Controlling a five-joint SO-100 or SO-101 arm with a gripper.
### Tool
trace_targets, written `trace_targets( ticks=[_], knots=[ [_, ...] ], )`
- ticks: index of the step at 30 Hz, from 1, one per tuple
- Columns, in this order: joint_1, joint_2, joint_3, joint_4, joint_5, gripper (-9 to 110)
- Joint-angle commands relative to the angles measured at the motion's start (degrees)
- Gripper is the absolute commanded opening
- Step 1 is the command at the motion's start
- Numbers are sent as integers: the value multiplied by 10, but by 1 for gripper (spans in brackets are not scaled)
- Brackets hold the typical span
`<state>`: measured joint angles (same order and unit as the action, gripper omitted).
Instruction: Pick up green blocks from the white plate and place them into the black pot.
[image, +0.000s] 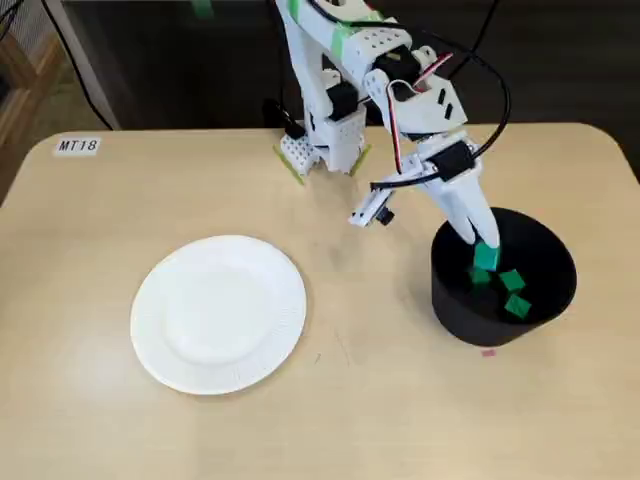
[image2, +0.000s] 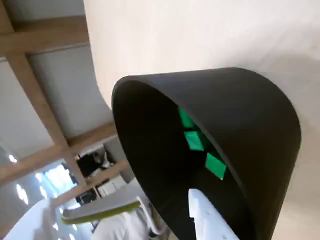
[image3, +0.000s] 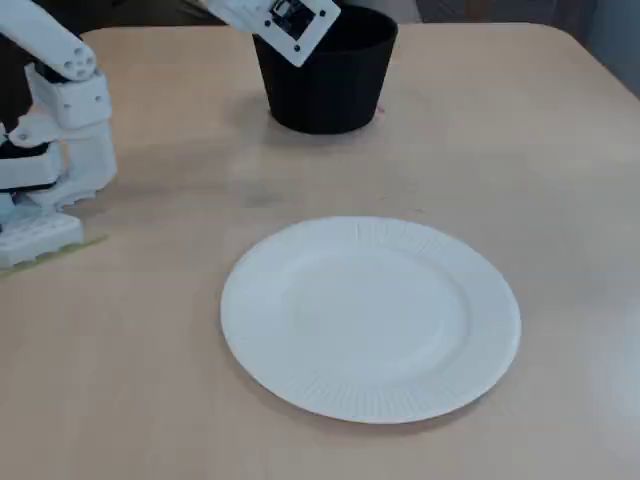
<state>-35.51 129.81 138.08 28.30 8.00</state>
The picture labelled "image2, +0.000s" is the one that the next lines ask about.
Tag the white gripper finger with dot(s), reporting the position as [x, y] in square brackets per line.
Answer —
[120, 227]
[207, 220]

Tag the dark office equipment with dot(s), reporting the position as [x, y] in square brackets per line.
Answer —
[90, 163]

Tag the grey chair with green trim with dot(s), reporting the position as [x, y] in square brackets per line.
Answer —
[100, 207]

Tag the wooden partition frame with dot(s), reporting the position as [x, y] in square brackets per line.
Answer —
[38, 100]

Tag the black round pot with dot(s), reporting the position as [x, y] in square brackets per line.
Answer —
[237, 112]

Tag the green wooden cube block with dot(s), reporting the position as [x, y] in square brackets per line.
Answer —
[215, 166]
[195, 141]
[186, 118]

